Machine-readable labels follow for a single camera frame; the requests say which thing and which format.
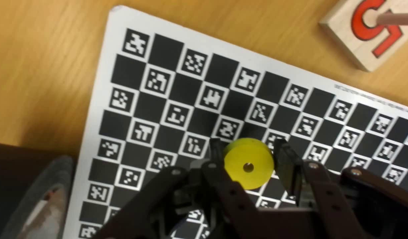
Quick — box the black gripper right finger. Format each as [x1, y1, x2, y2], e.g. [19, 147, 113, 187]
[273, 138, 408, 239]

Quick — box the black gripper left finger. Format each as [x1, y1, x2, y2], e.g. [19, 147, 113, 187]
[95, 138, 262, 239]

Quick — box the yellow wooden disc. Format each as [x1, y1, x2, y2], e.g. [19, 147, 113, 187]
[222, 137, 277, 192]

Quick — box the black white marker board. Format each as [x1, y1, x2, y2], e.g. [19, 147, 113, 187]
[61, 4, 408, 239]

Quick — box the wooden number peg board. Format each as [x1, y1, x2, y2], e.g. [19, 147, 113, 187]
[319, 0, 408, 73]

